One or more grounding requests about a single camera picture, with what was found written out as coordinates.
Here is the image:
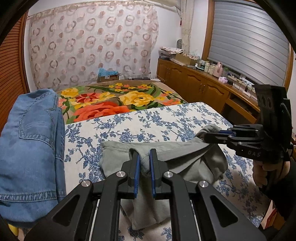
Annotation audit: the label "yellow plush toy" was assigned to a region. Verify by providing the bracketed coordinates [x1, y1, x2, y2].
[8, 225, 19, 237]

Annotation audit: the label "colourful floral blanket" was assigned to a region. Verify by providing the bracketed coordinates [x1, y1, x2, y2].
[58, 80, 186, 124]

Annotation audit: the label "pink bottle on sideboard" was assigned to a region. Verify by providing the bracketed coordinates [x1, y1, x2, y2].
[213, 62, 223, 78]

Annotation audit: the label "folded blue jeans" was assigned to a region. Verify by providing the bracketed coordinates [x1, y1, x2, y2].
[1, 89, 66, 228]

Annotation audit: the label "grey window blind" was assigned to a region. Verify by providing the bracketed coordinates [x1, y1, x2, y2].
[208, 1, 290, 86]

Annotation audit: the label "beige tied side curtain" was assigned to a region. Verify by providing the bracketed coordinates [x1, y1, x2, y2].
[181, 0, 194, 52]

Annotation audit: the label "small pink box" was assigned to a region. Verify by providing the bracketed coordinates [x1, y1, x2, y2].
[218, 77, 228, 84]

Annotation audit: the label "stack of papers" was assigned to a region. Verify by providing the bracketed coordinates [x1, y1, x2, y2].
[159, 47, 184, 59]

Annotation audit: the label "cardboard box on sideboard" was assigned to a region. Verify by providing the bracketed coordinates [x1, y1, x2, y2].
[175, 53, 200, 66]

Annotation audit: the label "blue floral white quilt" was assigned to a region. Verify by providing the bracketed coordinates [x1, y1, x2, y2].
[63, 101, 270, 241]

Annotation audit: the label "brown louvered wardrobe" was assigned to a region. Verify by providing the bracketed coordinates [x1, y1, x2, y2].
[0, 13, 30, 129]

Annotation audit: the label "person's right hand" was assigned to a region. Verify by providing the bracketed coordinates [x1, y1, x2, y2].
[252, 160, 290, 188]

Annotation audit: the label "wooden sideboard cabinet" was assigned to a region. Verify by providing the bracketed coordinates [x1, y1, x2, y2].
[157, 58, 260, 125]

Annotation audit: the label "cardboard box with blue cloth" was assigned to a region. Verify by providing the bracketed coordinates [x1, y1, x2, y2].
[97, 68, 119, 83]

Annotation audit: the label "pink circle pattern curtain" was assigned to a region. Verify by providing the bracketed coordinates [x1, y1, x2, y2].
[28, 1, 159, 91]

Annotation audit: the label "grey green shorts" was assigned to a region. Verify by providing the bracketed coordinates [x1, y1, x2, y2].
[100, 125, 228, 230]

